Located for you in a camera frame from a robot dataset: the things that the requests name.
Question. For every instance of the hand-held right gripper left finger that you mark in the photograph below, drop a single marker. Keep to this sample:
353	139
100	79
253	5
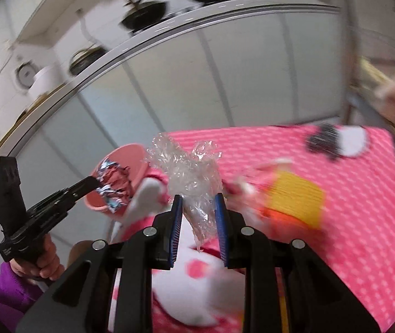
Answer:
176	232

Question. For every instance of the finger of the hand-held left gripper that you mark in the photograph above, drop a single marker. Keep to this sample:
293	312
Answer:
81	186

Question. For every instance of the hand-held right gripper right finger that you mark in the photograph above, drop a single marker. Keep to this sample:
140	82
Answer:
221	229

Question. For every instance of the silver foil wrapper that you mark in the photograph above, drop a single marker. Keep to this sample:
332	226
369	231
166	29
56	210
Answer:
112	187

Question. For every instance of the clear plastic wrap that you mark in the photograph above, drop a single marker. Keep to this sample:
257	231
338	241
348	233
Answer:
190	180

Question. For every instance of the pink plastic bin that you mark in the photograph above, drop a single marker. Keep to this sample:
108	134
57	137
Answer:
128	156

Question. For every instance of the yellow foam fruit net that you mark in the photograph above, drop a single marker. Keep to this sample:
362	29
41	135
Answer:
298	197

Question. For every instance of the person's left forearm purple sleeve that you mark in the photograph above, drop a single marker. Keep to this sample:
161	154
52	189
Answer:
0	295

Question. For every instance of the person's left hand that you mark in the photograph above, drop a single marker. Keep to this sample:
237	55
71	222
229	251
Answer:
50	262

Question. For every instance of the white rice cooker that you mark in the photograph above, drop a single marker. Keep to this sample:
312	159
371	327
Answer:
45	76

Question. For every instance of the dark clay pot with lid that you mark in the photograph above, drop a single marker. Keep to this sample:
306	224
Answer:
86	60

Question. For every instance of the row of white cabinet doors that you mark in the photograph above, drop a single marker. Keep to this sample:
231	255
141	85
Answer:
252	69

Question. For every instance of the white kitchen counter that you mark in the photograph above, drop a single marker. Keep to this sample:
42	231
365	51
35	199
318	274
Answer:
218	8

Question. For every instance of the metal rack frame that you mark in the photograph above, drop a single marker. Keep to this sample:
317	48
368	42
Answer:
351	59

